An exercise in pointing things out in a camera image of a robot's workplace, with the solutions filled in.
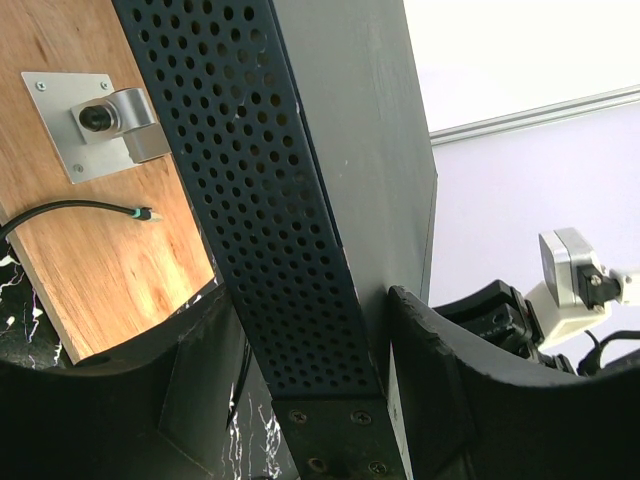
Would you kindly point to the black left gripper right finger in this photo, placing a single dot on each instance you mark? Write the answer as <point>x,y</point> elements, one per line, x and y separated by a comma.
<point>474,411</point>

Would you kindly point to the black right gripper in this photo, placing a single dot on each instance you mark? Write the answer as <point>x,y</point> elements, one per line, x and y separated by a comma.
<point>499,314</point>

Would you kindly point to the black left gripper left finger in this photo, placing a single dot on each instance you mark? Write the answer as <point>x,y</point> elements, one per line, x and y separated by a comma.
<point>154,407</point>

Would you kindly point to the grey network switch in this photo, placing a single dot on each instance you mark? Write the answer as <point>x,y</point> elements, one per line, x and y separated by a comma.
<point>299,136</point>

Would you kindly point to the black marble mat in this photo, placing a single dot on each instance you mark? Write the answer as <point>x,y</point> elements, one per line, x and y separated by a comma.
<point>255,448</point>

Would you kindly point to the silver metal bracket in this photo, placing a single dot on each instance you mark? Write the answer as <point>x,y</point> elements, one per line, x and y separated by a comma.
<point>96,130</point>

